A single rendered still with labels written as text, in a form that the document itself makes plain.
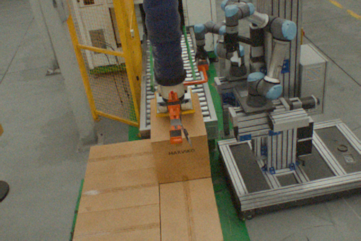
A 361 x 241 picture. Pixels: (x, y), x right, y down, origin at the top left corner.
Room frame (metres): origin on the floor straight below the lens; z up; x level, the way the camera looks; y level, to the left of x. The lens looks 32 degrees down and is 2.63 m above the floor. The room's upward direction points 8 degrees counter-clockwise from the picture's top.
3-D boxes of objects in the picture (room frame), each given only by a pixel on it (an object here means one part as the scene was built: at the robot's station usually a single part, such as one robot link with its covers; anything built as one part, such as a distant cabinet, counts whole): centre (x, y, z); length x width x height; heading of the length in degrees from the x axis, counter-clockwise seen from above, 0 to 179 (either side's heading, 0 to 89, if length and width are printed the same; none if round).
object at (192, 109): (2.59, -0.07, 1.08); 0.34 x 0.10 x 0.05; 179
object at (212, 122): (2.96, 0.02, 0.58); 0.70 x 0.03 x 0.06; 90
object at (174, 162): (2.59, 0.03, 0.74); 0.60 x 0.40 x 0.40; 0
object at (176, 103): (2.34, 0.03, 1.18); 0.10 x 0.08 x 0.06; 89
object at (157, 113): (2.60, 0.12, 1.08); 0.34 x 0.10 x 0.05; 179
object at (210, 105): (4.13, -0.31, 0.50); 2.31 x 0.05 x 0.19; 0
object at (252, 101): (2.47, -0.57, 1.09); 0.15 x 0.15 x 0.10
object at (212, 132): (2.96, 0.02, 0.48); 0.70 x 0.03 x 0.15; 90
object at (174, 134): (2.00, 0.04, 1.18); 0.08 x 0.07 x 0.05; 179
